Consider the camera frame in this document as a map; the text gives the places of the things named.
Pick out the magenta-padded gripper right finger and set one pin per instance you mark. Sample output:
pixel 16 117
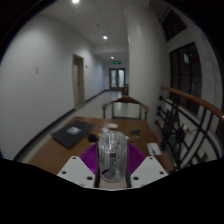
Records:
pixel 148 170

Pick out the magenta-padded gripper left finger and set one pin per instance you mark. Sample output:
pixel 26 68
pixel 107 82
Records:
pixel 78 170

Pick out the white booklet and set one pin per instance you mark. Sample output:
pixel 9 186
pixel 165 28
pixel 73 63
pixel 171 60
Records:
pixel 154 149

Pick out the small black box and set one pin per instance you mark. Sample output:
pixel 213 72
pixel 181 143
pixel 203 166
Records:
pixel 92 137

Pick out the black closed laptop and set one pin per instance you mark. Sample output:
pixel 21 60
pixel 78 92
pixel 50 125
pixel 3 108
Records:
pixel 71 133

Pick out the black key bunch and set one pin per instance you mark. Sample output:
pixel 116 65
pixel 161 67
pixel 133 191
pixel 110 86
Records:
pixel 135 132

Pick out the flat white box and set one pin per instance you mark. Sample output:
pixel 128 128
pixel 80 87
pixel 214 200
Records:
pixel 112 126

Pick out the black railing with wooden handrail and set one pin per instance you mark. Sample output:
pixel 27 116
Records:
pixel 186 126

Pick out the wooden armchair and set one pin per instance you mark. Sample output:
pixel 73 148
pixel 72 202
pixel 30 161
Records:
pixel 126 100

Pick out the beige room door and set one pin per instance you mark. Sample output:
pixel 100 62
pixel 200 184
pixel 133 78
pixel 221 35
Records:
pixel 78 80

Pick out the glass double door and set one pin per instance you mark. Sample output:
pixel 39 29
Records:
pixel 117 78

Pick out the dark window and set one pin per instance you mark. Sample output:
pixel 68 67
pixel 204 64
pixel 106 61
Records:
pixel 185 75

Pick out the green exit sign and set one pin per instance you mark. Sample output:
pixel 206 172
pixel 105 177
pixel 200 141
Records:
pixel 116 62

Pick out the recessed ceiling lights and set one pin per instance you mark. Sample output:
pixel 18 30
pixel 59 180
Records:
pixel 105 37

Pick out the white wall switch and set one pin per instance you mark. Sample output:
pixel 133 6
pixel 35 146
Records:
pixel 37 70

